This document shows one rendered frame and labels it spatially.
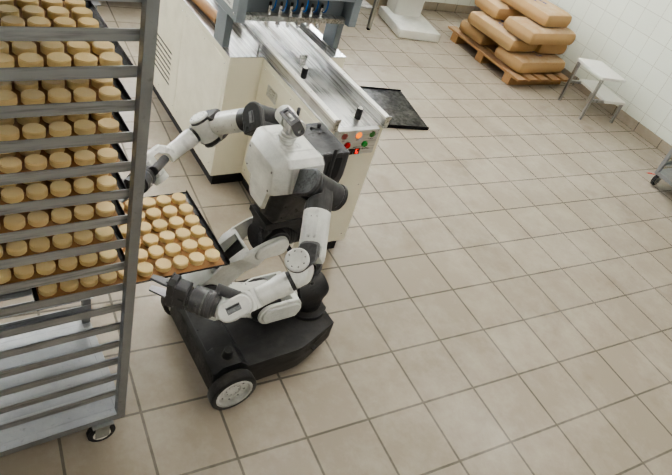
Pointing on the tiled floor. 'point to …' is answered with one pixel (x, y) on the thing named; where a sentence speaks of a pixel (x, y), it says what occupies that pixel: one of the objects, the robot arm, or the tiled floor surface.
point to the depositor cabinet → (209, 73)
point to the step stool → (597, 85)
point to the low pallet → (505, 64)
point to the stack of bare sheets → (398, 106)
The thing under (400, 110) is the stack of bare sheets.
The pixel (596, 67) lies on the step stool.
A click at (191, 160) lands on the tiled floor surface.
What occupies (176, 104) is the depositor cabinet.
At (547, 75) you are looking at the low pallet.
